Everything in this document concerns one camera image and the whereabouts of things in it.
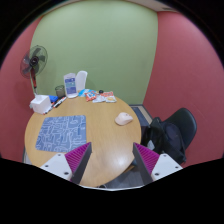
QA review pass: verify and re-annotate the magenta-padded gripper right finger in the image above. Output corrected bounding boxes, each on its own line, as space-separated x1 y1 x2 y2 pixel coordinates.
132 142 184 185

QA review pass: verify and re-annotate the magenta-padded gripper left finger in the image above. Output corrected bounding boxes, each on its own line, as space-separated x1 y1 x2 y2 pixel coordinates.
39 141 94 185

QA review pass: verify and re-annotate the pale pink computer mouse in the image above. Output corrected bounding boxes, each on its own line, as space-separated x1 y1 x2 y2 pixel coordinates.
114 112 134 126

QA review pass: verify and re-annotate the blue patterned mouse pad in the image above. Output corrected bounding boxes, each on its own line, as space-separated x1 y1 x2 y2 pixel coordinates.
35 114 87 154

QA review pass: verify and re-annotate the black office chair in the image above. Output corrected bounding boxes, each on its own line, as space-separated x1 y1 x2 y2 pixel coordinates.
165 107 198 151

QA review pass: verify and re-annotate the black whiteboard marker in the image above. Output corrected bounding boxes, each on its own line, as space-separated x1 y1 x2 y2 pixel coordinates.
53 97 68 109
43 103 56 115

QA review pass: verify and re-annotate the orange-red snack packet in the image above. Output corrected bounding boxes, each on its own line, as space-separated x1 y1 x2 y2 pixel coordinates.
84 90 98 102

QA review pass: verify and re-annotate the white tissue box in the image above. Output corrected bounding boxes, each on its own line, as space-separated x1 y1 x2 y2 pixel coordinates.
29 94 53 115

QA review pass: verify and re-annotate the blue snack packet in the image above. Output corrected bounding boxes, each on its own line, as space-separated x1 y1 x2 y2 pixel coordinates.
78 88 91 98

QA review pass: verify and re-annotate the large orange white snack packet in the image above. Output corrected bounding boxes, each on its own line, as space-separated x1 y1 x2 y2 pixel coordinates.
99 90 117 103

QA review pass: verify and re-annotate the black standing fan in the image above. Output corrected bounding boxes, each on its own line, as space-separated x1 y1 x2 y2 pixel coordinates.
19 44 49 94

